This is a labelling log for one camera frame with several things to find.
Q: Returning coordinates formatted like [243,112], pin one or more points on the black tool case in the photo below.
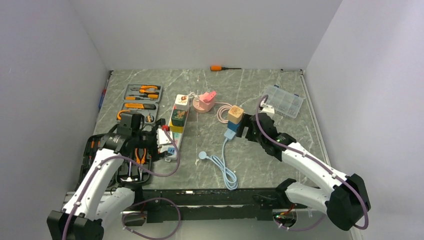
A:
[126,173]

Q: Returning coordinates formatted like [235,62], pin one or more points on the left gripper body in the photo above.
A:
[147,139]

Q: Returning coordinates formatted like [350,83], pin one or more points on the orange pliers in case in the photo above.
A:
[140,154]

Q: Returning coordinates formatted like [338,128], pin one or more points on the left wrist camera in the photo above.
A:
[163,142]

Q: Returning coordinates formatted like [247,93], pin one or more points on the clear plastic screw box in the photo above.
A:
[283,102]

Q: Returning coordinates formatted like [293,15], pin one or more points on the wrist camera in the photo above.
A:
[267,109]
[163,142]

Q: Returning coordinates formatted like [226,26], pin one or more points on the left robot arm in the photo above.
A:
[85,216]

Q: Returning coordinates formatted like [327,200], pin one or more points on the yellow cube adapter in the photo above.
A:
[175,128]

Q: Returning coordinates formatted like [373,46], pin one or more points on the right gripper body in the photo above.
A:
[251,134]

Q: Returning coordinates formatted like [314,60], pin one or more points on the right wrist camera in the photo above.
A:
[267,109]

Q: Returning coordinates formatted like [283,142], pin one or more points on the light blue power strip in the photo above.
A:
[229,134]

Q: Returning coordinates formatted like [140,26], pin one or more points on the dark blue cube adapter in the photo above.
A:
[233,126]

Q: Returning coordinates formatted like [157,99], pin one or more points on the grey tool tray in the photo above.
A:
[141,99]

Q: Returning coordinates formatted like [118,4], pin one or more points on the pink round socket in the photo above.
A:
[203,103]

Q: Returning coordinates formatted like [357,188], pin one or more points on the white cube adapter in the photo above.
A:
[182,102]

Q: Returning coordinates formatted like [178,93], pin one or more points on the blue red pen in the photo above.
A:
[102,96]

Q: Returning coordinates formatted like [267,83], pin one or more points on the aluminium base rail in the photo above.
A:
[204,204]

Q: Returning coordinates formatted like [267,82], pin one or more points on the tan cube adapter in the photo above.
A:
[235,114]

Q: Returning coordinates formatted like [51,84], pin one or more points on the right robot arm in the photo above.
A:
[342,198]

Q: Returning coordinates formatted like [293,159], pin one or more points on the orange handled screwdriver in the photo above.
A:
[218,68]

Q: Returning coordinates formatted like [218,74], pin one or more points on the green cube adapter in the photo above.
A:
[178,117]

